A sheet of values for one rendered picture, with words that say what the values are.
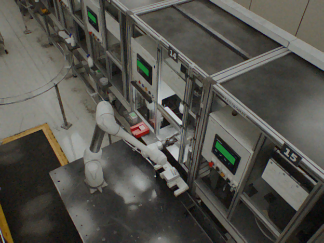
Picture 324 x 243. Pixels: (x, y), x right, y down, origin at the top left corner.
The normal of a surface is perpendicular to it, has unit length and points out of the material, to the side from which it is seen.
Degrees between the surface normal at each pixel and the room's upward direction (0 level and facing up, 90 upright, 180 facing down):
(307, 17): 90
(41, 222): 0
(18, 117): 0
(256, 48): 0
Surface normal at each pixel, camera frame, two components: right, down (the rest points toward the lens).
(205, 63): 0.04, -0.69
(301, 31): -0.83, 0.37
